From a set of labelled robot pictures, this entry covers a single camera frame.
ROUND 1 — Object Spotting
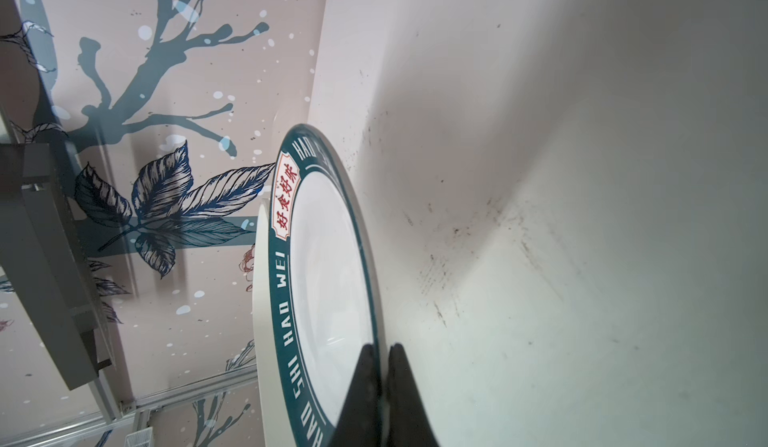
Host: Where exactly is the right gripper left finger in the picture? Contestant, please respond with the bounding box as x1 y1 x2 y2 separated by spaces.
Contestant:
329 344 381 447

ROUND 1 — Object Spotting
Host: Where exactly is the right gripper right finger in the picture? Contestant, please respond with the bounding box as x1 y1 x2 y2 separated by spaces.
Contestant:
386 343 439 447

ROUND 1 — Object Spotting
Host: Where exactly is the green rim plate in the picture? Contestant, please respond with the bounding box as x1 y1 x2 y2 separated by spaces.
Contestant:
267 124 380 446

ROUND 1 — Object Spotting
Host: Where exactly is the white plastic bin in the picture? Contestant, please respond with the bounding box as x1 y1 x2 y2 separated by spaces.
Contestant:
252 200 296 446

